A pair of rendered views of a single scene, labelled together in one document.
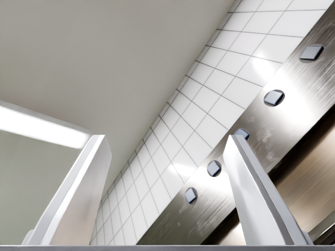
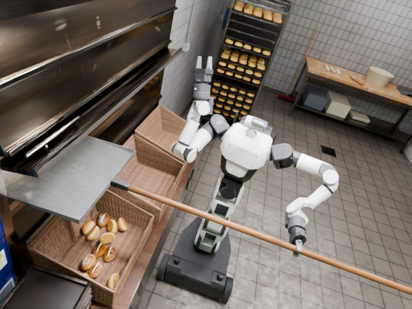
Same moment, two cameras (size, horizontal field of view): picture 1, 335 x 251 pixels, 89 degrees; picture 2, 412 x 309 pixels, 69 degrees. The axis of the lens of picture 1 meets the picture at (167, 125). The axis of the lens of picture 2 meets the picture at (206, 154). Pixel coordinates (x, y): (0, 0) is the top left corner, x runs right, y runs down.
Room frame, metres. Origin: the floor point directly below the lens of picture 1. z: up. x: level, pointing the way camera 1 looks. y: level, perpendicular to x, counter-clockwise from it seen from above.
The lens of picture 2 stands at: (0.42, 1.49, 2.24)
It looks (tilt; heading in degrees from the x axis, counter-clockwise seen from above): 35 degrees down; 251
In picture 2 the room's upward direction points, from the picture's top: 17 degrees clockwise
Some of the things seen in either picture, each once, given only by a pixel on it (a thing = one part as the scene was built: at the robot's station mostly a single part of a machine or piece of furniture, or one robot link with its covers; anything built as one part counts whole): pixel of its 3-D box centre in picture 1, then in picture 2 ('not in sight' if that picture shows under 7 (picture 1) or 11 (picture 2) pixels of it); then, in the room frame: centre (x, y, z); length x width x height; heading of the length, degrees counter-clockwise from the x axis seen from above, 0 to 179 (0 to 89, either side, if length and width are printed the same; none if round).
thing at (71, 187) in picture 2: not in sight; (78, 168); (0.63, 0.32, 1.19); 0.55 x 0.36 x 0.03; 68
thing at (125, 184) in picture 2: not in sight; (120, 184); (0.42, 0.40, 1.19); 0.09 x 0.04 x 0.03; 158
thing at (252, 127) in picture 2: not in sight; (253, 125); (-0.26, 0.14, 1.47); 0.10 x 0.07 x 0.09; 149
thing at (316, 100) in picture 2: not in sight; (314, 97); (-2.88, -3.16, 0.35); 0.50 x 0.36 x 0.24; 68
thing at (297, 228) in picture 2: not in sight; (297, 234); (-0.45, 0.66, 1.19); 0.12 x 0.10 x 0.13; 67
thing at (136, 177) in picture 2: not in sight; (144, 176); (0.26, -0.20, 0.72); 0.56 x 0.49 x 0.28; 68
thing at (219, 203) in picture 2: not in sight; (222, 206); (-0.27, 0.13, 0.78); 0.18 x 0.15 x 0.47; 157
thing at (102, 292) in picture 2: not in sight; (99, 236); (0.51, 0.36, 0.72); 0.56 x 0.49 x 0.28; 68
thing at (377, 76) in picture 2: not in sight; (377, 77); (-3.70, -2.91, 1.01); 0.43 x 0.43 x 0.21
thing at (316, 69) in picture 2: not in sight; (354, 104); (-3.53, -2.89, 0.45); 2.20 x 0.80 x 0.90; 158
